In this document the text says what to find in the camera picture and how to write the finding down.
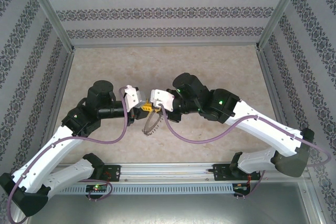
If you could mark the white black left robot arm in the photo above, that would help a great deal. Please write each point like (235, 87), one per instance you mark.
(52, 148)

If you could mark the circuit board with green light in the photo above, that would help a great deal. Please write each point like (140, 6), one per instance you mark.
(95, 188)

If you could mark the grey metal sheet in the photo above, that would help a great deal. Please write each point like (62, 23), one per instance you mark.
(168, 211)

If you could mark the circuit board with orange light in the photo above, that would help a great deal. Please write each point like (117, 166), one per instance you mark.
(241, 186)

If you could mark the aluminium floor side rail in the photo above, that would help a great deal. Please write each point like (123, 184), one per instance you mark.
(277, 103)
(57, 103)

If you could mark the aluminium rear floor rail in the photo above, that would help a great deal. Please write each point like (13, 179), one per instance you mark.
(165, 45)

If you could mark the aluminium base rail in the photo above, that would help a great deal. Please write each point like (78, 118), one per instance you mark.
(168, 171)

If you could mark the aluminium frame post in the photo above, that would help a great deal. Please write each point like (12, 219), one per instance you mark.
(281, 11)
(48, 11)

